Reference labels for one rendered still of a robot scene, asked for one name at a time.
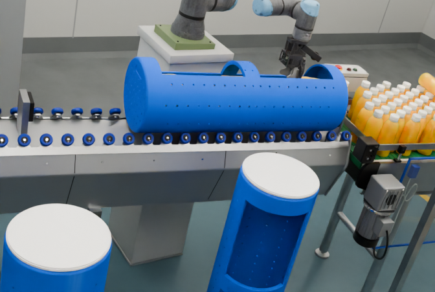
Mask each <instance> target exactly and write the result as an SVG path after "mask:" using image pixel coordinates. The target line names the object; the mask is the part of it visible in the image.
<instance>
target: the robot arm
mask: <svg viewBox="0 0 435 292"><path fill-rule="evenodd" d="M237 2H238V0H181V5H180V8H179V13H178V15H177V17H176V18H175V20H174V22H173V23H172V25H171V29H170V30H171V32H172V33H173V34H175V35H176V36H179V37H180V38H184V39H189V40H201V39H203V38H204V35H205V24H204V20H205V15H206V12H218V11H220V12H224V11H228V10H231V9H233V8H234V7H235V6H236V4H237ZM319 8H320V4H319V3H318V2H317V1H315V0H302V1H301V0H254V1H253V2H252V9H253V12H254V13H255V14H256V15H257V16H265V17H268V16H289V17H291V18H293V19H295V20H296V23H295V26H294V29H293V33H292V37H291V36H288V37H287V41H286V44H285V48H284V49H282V50H281V53H280V57H279V60H280V61H281V62H282V63H283V64H284V65H285V66H286V68H284V69H281V70H280V74H282V75H285V76H287V78H301V77H302V75H303V73H304V69H305V64H306V54H308V55H309V56H310V57H311V59H312V60H316V61H317V62H319V61H320V60H321V59H322V57H321V56H319V53H318V52H316V51H315V52H314V51H313V50H311V49H310V48H309V47H308V46H307V45H308V44H309V41H310V39H311V35H312V33H313V29H314V26H315V22H316V20H317V16H318V11H319ZM282 52H283V53H282ZM281 55H282V57H281ZM296 67H298V68H296Z"/></svg>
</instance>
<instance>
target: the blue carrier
mask: <svg viewBox="0 0 435 292"><path fill-rule="evenodd" d="M239 70H240V71H241V72H242V74H237V72H238V71H239ZM222 75H225V76H222ZM303 76H307V77H311V78H319V79H310V78H287V76H285V75H277V74H259V72H258V70H257V68H256V66H255V65H254V64H253V63H251V62H247V61H229V62H228V63H226V64H225V66H224V67H223V69H222V71H221V73H197V72H177V71H161V68H160V65H159V63H158V61H157V60H156V59H155V58H152V57H135V58H133V59H132V60H131V61H130V63H129V65H128V69H127V71H126V77H125V81H124V110H125V114H126V120H127V122H128V125H129V127H130V129H131V130H132V131H133V132H135V133H166V132H168V133H183V132H187V133H191V132H220V131H221V132H237V131H238V132H252V131H256V132H258V131H331V130H333V129H335V128H337V127H338V126H339V125H340V123H341V122H342V120H343V118H344V116H345V114H346V110H347V107H348V87H347V83H346V80H345V77H344V75H343V74H342V72H341V71H340V70H339V69H338V68H337V67H336V66H334V65H325V64H315V65H312V66H311V67H310V68H309V69H308V70H307V71H306V72H305V74H304V75H303ZM182 84H183V85H182ZM165 105H166V106H165ZM176 105H177V106H176Z"/></svg>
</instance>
